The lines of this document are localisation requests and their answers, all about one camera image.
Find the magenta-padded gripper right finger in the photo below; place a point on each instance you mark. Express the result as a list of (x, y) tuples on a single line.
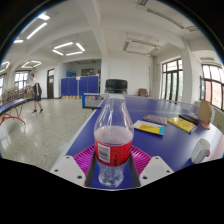
[(141, 160)]

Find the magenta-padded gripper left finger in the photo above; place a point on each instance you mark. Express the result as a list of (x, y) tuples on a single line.
[(83, 158)]

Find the clear red-labelled drink bottle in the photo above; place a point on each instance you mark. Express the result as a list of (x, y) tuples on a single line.
[(113, 133)]

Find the blue and yellow book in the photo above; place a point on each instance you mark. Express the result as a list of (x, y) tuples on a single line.
[(150, 127)]

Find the grey patterned notebook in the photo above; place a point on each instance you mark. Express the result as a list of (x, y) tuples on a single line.
[(155, 119)]

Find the grey blue-framed barrier panel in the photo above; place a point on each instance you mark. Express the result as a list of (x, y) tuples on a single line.
[(93, 100)]

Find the white mug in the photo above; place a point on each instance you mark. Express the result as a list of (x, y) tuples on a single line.
[(200, 150)]

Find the brown armchair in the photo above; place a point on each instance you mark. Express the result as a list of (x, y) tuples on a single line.
[(143, 92)]

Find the blue folding partition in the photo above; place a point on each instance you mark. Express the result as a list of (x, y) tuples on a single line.
[(80, 86)]

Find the brown cardboard box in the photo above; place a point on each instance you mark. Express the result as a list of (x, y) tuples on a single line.
[(205, 113)]

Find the person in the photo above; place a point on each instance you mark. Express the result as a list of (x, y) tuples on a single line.
[(36, 93)]

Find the dark brown door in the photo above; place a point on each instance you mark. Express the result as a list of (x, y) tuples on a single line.
[(50, 83)]

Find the black-framed glass door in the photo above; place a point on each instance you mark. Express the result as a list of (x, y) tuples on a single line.
[(171, 80)]

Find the beige cabinet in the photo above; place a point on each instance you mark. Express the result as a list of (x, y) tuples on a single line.
[(218, 120)]

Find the red-legged table tennis table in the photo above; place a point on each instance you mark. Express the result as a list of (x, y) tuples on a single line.
[(10, 105)]

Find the shelf unit with books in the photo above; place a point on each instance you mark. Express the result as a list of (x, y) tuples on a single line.
[(13, 94)]

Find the small bright window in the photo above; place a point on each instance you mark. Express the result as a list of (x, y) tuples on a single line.
[(20, 80)]

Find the black-framed large window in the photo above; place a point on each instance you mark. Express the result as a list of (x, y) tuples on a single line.
[(213, 86)]

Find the ceiling air conditioner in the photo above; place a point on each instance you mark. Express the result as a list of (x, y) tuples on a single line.
[(140, 46)]

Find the ceiling lights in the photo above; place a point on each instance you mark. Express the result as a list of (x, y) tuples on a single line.
[(63, 45)]

